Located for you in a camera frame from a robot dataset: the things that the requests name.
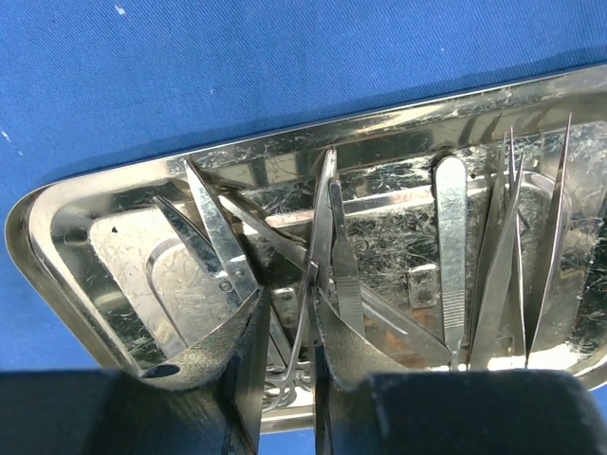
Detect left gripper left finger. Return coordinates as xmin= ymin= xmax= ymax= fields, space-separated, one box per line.
xmin=1 ymin=287 xmax=269 ymax=454

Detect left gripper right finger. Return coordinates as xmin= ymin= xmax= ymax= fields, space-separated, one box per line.
xmin=310 ymin=290 xmax=602 ymax=454

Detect steel pointed tweezers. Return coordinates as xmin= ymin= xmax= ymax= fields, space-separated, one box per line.
xmin=469 ymin=130 xmax=525 ymax=370
xmin=525 ymin=113 xmax=573 ymax=367

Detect steel surgical scissors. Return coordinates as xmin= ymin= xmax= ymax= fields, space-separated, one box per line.
xmin=151 ymin=158 xmax=342 ymax=309

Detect steel instrument tray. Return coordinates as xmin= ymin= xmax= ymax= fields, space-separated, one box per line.
xmin=6 ymin=66 xmax=606 ymax=433

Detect blue surgical cloth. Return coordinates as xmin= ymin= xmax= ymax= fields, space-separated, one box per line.
xmin=0 ymin=0 xmax=607 ymax=455

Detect steel ring-handled forceps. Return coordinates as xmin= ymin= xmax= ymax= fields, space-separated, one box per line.
xmin=264 ymin=148 xmax=337 ymax=411

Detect steel blunt forceps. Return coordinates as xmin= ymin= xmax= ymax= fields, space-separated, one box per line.
xmin=329 ymin=180 xmax=451 ymax=364

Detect steel scalpel handle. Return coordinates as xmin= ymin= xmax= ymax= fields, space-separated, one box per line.
xmin=433 ymin=155 xmax=468 ymax=371

